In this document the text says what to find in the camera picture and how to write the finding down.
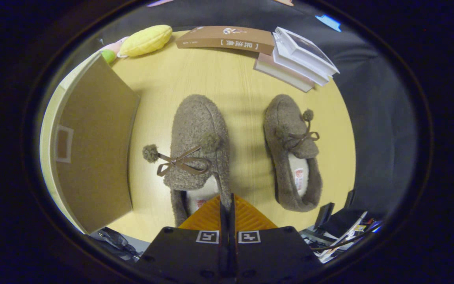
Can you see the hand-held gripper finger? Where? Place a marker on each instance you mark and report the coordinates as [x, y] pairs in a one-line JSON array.
[[224, 236], [233, 240]]

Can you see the black clamp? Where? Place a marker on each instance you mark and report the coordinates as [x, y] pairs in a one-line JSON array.
[[324, 215], [350, 198]]

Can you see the yellow plush toy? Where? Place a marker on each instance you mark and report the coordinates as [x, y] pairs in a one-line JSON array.
[[146, 40]]

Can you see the brown fuzzy slipper shoe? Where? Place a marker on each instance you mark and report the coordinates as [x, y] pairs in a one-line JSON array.
[[286, 122], [195, 126]]

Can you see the pink and green plush toy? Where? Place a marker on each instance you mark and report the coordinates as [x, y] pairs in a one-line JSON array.
[[109, 55]]

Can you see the beige fabric storage box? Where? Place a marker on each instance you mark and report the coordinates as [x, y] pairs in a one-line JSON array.
[[93, 150]]

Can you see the white book with portrait cover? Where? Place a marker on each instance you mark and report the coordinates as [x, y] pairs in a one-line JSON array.
[[302, 49]]

